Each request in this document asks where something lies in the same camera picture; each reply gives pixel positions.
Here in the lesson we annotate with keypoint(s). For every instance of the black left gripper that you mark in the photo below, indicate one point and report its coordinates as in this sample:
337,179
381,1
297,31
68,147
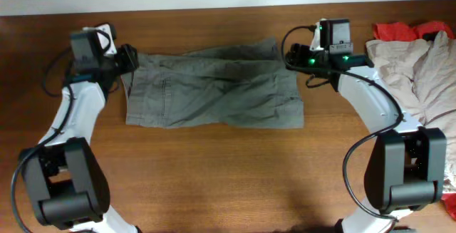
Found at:
127,57

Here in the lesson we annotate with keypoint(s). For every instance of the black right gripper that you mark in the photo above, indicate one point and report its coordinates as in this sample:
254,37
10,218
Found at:
297,53

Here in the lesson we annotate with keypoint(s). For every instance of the grey cotton shorts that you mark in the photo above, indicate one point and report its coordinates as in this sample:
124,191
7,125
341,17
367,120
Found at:
244,86

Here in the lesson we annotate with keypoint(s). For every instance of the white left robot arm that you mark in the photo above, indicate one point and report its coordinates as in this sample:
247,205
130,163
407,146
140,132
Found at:
64,182

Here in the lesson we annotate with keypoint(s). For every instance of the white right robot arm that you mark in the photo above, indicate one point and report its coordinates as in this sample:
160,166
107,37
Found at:
405,172

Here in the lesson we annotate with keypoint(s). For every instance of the red cloth garment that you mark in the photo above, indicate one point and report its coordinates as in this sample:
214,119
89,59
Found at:
400,31

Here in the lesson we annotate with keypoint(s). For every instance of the beige cloth garment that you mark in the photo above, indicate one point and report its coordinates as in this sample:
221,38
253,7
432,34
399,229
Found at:
421,75

